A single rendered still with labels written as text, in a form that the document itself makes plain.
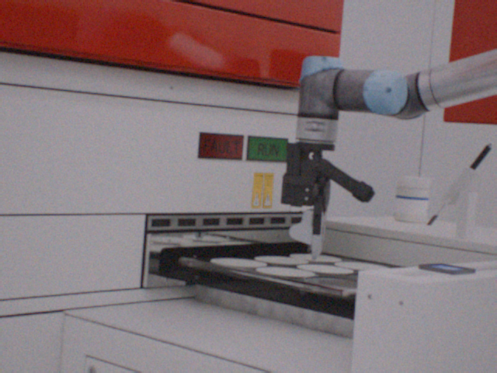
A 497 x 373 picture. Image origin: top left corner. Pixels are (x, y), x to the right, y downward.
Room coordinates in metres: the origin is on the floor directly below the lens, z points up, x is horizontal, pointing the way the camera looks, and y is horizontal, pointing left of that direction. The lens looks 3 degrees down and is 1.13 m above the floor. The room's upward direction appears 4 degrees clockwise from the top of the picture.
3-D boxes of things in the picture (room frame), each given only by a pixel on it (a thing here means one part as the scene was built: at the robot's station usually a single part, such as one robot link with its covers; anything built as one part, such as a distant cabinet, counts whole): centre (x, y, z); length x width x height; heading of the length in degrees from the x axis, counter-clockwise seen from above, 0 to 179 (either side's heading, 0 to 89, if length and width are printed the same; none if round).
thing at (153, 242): (1.91, 0.01, 0.89); 0.44 x 0.02 x 0.10; 137
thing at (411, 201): (2.18, -0.36, 1.01); 0.07 x 0.07 x 0.10
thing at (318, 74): (1.84, -0.12, 1.22); 0.09 x 0.08 x 0.11; 56
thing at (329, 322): (1.65, -0.11, 0.84); 0.50 x 0.02 x 0.03; 47
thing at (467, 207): (1.89, -0.40, 1.03); 0.06 x 0.04 x 0.13; 47
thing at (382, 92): (1.80, -0.21, 1.22); 0.11 x 0.11 x 0.08; 56
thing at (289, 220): (1.92, 0.02, 0.96); 0.44 x 0.01 x 0.02; 137
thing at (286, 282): (1.65, -0.03, 0.90); 0.37 x 0.01 x 0.01; 47
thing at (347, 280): (1.78, -0.15, 0.90); 0.34 x 0.34 x 0.01; 47
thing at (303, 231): (1.83, -0.11, 0.95); 0.06 x 0.03 x 0.09; 79
